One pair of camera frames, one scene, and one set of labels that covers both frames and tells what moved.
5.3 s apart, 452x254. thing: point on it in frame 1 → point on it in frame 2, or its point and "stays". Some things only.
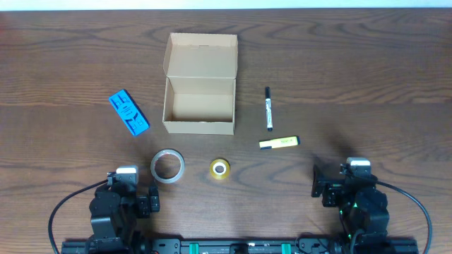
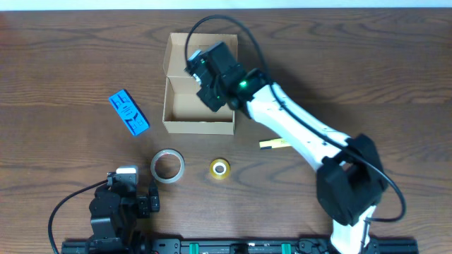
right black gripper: (332, 189) → (203, 97)
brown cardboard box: (199, 89) stays
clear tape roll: (167, 151) stays
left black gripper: (155, 204) stays
